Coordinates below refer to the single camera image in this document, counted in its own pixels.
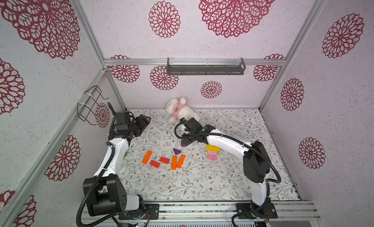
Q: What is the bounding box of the orange long block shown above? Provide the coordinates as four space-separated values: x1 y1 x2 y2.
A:
171 156 178 170
176 154 186 168
142 151 153 164

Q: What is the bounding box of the red block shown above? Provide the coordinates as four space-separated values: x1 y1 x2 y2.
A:
150 160 160 168
159 157 170 164

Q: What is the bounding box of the right orange long block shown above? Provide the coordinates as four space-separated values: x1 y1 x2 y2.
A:
176 154 186 168

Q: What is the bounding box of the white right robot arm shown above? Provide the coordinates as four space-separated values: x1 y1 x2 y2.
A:
174 123 281 227

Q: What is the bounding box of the left red block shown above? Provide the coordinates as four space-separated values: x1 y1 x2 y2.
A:
150 160 160 168

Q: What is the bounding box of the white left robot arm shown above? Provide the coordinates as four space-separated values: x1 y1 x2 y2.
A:
76 111 151 227

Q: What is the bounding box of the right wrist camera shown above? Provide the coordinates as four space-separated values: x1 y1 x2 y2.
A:
180 118 203 133

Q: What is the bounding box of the middle orange long block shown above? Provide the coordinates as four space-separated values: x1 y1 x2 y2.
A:
171 156 178 170

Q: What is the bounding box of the right red block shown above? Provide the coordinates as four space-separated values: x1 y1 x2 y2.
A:
159 157 170 164

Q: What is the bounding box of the magenta pink block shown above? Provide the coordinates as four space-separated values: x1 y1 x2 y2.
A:
207 154 218 161

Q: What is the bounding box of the white teddy bear pink shirt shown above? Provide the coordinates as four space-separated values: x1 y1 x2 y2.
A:
166 97 200 124

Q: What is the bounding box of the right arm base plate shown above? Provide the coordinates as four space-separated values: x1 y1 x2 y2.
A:
236 203 278 219

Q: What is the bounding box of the black wire wall rack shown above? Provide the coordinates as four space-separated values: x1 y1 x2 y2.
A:
77 85 109 126

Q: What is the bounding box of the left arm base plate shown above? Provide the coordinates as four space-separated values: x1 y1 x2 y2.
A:
119 204 160 221

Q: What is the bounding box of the grey wall shelf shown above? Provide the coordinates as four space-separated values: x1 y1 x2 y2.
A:
167 58 246 76

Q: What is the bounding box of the left orange long block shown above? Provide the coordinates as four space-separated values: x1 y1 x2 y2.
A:
142 151 153 164

